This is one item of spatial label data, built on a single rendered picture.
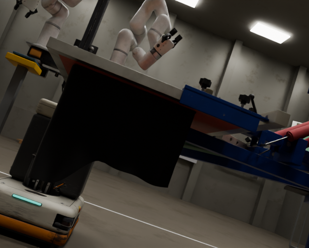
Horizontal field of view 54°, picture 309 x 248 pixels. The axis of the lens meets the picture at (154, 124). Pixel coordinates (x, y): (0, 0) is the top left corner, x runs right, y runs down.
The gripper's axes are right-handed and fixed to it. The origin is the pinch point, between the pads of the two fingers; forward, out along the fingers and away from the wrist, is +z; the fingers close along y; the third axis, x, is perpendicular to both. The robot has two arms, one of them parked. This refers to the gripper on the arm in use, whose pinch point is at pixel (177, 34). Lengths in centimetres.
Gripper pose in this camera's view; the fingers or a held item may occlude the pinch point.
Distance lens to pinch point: 184.6
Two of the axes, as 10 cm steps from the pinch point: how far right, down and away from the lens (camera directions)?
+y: 3.8, 1.3, 9.1
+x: 5.3, 7.8, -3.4
